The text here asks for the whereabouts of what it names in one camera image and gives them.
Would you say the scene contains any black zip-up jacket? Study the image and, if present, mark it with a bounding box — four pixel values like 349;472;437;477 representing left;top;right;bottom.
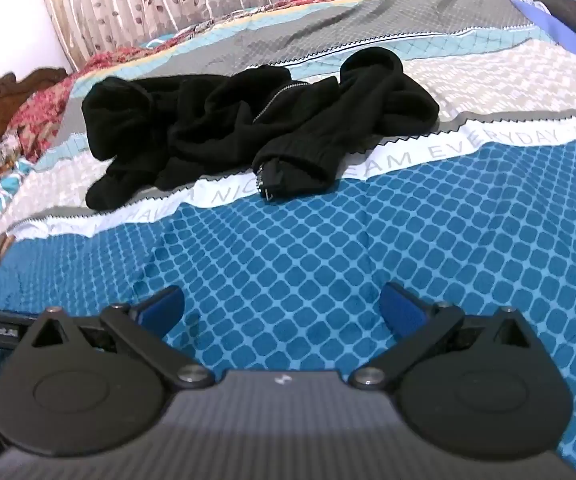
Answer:
81;46;441;211

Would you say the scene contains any red floral quilt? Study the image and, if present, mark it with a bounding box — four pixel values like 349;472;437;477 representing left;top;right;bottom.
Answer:
0;0;349;191

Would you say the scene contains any purple bed sheet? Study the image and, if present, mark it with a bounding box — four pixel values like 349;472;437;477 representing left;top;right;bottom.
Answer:
510;0;576;81

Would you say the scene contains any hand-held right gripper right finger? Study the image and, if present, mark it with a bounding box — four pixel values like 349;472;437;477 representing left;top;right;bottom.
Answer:
350;282;540;390

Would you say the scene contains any beige leaf print curtain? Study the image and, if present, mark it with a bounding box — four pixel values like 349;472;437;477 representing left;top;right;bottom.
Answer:
33;0;446;73

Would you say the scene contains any wooden table with blue edge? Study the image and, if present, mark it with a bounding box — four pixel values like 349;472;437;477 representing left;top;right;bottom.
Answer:
518;0;576;73

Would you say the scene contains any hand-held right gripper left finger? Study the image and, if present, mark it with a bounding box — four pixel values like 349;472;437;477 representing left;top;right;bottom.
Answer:
29;284;215;390

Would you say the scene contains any blue grey patterned bedspread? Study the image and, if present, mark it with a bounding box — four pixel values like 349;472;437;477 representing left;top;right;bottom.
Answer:
0;0;576;480

